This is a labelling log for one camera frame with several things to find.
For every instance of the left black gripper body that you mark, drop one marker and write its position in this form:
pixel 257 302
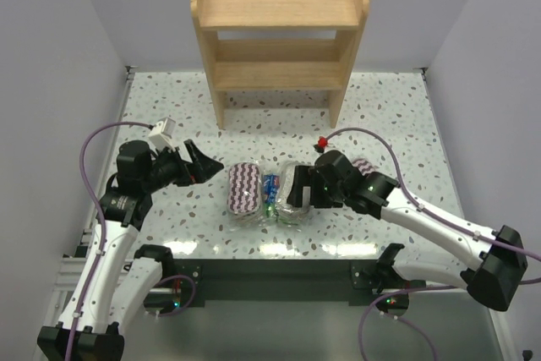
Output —
pixel 186 169

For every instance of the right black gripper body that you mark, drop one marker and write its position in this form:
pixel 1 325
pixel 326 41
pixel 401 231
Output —
pixel 314 188

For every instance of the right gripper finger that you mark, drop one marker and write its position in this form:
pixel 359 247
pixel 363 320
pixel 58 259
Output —
pixel 299 197
pixel 302 178

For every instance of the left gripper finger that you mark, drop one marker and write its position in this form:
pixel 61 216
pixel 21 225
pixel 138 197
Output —
pixel 201 177
pixel 200 163

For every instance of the purple wavy sponge pack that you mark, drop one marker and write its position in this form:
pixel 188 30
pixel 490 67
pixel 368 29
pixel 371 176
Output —
pixel 244 196
pixel 364 166
pixel 287 213

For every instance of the green heavy duty sponge pack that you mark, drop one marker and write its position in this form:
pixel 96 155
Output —
pixel 271 186

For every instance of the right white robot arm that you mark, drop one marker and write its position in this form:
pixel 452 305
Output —
pixel 493 261

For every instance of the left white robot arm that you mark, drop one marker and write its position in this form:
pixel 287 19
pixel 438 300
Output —
pixel 94 322

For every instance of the wooden two-tier shelf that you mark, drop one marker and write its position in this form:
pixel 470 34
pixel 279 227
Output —
pixel 278 45

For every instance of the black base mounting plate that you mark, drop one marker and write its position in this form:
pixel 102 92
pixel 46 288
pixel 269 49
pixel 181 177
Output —
pixel 355 282

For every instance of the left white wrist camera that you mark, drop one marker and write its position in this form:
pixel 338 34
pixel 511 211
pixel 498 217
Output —
pixel 161 134

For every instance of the red cable connector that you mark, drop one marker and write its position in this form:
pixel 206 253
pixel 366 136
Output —
pixel 322 142

